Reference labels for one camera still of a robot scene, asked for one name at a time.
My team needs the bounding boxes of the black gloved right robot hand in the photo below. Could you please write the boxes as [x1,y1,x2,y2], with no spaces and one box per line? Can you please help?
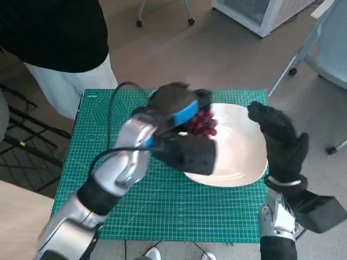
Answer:
[247,101,310,185]

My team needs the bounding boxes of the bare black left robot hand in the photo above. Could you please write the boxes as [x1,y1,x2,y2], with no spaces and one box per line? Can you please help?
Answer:
[134,82,213,137]

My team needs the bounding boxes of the red toy grape bunch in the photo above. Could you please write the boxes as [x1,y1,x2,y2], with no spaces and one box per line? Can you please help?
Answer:
[188,109,219,139]

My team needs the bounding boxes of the white square plate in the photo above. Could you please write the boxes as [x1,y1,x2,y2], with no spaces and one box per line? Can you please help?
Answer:
[177,102,269,187]

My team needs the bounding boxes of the grey chair base with casters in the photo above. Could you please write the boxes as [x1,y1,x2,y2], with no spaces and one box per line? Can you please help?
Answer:
[136,0,196,28]

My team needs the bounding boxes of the light blue mesh chair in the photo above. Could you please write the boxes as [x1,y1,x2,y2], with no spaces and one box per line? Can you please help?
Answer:
[267,0,347,155]

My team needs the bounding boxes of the green cutting mat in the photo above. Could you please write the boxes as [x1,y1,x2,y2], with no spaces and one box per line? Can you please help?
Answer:
[54,88,296,244]

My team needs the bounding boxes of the white glass-door cabinet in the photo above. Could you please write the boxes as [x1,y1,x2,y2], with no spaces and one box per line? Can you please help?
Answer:
[211,0,318,39]

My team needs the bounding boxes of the person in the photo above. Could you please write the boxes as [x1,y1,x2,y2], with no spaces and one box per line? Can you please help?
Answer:
[0,0,119,121]

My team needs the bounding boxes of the black metal rack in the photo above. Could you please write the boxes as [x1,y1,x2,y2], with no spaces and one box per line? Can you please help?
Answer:
[0,82,72,194]

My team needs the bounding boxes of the grey round seat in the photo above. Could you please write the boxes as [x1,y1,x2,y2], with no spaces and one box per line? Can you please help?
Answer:
[0,88,11,143]

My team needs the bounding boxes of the light wooden desk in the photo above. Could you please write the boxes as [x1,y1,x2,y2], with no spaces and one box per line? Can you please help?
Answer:
[0,180,55,260]

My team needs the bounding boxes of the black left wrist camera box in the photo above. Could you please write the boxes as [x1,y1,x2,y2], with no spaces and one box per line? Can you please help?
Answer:
[154,132,218,177]

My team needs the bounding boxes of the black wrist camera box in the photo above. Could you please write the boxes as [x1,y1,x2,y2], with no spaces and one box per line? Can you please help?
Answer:
[284,189,347,234]
[154,132,218,177]

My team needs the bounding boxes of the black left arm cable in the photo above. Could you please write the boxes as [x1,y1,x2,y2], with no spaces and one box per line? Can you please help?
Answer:
[89,82,158,177]

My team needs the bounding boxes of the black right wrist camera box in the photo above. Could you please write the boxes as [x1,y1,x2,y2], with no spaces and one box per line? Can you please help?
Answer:
[284,189,347,234]

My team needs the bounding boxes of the black floor cable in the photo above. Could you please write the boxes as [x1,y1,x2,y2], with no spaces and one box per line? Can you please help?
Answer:
[123,239,207,260]

